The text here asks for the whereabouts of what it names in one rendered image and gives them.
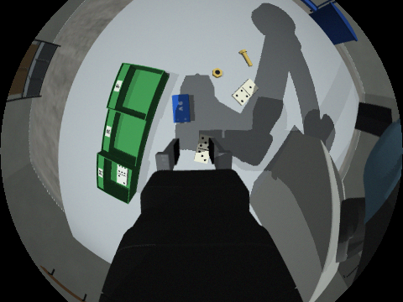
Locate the brass bolt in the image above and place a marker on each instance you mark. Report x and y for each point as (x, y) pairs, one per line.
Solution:
(243, 51)

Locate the white domino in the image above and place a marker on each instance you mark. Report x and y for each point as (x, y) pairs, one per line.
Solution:
(122, 175)
(244, 92)
(202, 149)

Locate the brass hex nut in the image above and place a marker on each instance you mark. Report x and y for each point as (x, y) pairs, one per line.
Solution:
(217, 72)

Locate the blue 9v battery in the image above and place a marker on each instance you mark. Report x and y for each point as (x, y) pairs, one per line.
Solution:
(181, 111)

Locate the green three-compartment bin rack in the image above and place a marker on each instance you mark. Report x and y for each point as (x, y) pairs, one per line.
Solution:
(128, 103)

